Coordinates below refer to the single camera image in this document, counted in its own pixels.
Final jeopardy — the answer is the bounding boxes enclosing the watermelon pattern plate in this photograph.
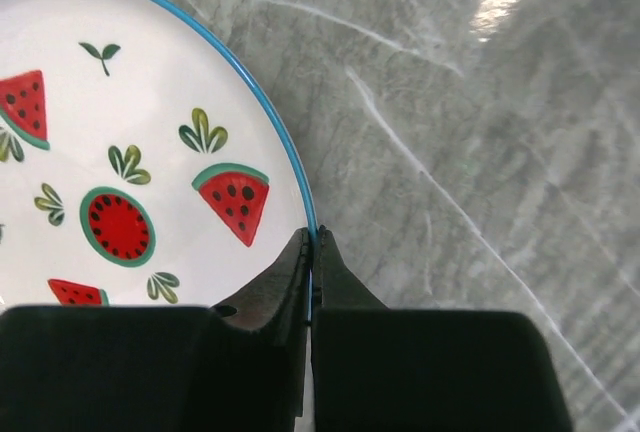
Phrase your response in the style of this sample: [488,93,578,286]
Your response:
[1,0,317,309]

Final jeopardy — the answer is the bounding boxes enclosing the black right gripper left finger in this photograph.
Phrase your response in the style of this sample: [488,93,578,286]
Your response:
[1,229,310,431]

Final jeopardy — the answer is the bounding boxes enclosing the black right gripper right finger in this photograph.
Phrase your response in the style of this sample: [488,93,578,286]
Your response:
[311,228,573,431]

